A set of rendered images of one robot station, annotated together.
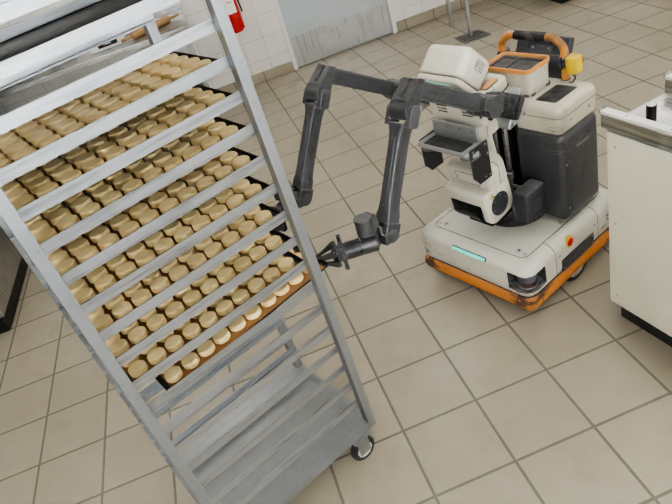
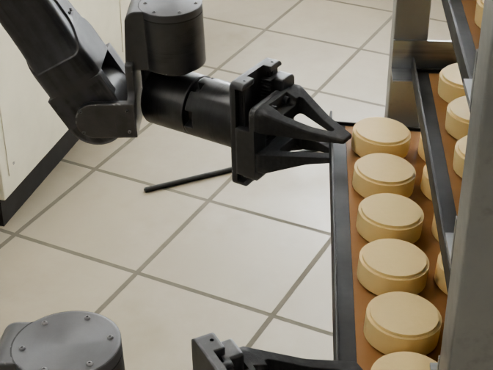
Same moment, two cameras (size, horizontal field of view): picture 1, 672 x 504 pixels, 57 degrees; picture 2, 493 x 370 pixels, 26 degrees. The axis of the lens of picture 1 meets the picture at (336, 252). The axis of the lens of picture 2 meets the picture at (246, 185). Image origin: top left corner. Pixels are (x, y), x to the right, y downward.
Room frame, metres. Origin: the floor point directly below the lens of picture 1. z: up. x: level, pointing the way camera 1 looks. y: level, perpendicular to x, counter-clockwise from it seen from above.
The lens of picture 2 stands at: (2.33, 0.43, 1.27)
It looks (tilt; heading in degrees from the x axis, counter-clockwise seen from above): 32 degrees down; 212
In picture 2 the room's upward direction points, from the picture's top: straight up
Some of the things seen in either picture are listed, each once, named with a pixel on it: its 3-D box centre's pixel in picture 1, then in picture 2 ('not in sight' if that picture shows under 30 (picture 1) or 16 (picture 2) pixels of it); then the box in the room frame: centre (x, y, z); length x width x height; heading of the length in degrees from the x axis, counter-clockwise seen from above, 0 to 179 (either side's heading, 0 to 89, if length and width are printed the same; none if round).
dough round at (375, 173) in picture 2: not in sight; (384, 178); (1.64, 0.12, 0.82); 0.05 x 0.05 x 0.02
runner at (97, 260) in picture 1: (169, 214); not in sight; (1.39, 0.36, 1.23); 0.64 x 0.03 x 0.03; 119
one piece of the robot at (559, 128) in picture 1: (520, 138); not in sight; (2.32, -0.91, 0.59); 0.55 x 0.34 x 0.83; 29
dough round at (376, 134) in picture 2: not in sight; (381, 139); (1.59, 0.09, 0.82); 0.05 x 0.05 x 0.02
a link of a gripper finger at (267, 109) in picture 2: (329, 257); (301, 139); (1.61, 0.03, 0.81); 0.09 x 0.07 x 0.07; 89
